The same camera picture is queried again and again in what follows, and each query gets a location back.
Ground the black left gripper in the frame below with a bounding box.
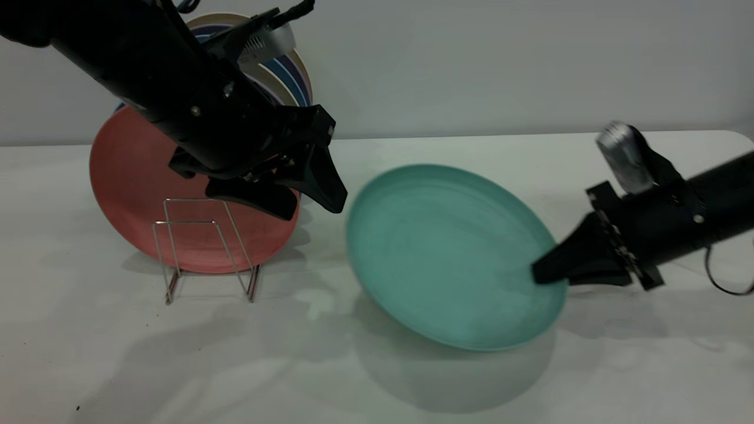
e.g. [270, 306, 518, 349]
[165, 81, 349, 222]

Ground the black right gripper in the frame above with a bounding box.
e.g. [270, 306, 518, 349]
[531, 179, 708, 291]

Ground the green plate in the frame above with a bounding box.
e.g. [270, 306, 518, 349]
[346, 164, 569, 352]

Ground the dark purple plate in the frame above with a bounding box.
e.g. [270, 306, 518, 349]
[252, 81, 287, 108]
[193, 25, 312, 102]

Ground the beige plate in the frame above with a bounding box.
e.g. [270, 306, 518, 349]
[186, 13, 313, 101]
[242, 61, 299, 108]

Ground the pink plate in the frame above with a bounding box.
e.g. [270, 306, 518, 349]
[90, 106, 301, 275]

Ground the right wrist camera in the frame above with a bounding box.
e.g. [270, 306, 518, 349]
[596, 121, 684, 195]

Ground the black cable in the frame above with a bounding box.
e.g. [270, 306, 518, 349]
[704, 244, 754, 296]

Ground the metal wire plate rack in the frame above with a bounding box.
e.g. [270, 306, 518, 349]
[153, 198, 262, 305]

